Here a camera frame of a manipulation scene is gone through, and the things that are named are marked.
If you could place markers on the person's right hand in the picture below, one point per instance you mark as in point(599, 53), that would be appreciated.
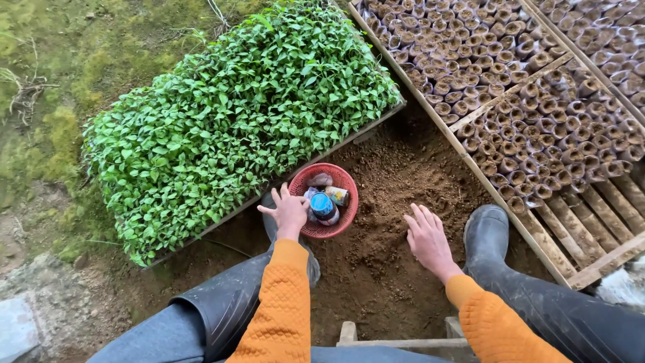
point(432, 244)

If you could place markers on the person's left hand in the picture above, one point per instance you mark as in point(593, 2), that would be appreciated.
point(288, 217)

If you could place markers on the white blue plastic packet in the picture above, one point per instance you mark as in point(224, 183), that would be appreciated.
point(310, 193)

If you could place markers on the jar with blue lid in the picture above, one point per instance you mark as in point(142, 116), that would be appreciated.
point(322, 206)

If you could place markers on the grey crumpled pouch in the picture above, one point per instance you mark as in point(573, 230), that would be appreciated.
point(320, 180)

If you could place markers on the small labelled can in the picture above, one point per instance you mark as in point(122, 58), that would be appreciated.
point(337, 195)

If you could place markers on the red plastic mesh basket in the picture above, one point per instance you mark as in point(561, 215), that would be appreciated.
point(342, 217)

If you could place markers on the brown potting soil heap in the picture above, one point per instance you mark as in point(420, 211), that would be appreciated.
point(398, 201)

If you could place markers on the wooden seedling tray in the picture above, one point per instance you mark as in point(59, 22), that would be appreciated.
point(347, 135)

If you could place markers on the wooden stool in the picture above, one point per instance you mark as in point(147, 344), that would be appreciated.
point(403, 344)

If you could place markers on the person's left black rubber boot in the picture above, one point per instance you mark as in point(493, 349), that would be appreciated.
point(226, 307)

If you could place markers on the person's black rubber boot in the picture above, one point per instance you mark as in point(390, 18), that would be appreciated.
point(544, 302)
point(226, 307)

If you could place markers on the bed of green seedlings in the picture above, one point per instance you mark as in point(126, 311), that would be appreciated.
point(232, 116)

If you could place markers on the person's right black rubber boot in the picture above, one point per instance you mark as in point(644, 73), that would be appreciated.
point(544, 302)

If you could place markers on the group of soil-filled nursery pots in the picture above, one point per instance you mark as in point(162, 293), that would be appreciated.
point(504, 85)

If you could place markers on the person's grey trousers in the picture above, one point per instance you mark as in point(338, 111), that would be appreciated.
point(161, 340)

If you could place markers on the white plastic sack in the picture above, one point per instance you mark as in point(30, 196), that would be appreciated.
point(622, 287)

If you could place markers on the dry roots and twigs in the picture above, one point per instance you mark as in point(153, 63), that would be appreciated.
point(25, 93)

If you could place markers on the grey stone slab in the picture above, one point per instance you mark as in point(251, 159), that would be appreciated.
point(17, 327)

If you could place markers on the large wooden slatted frame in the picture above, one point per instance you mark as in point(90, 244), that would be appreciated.
point(569, 237)

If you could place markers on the wooden frame with pots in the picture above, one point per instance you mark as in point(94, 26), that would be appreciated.
point(604, 40)

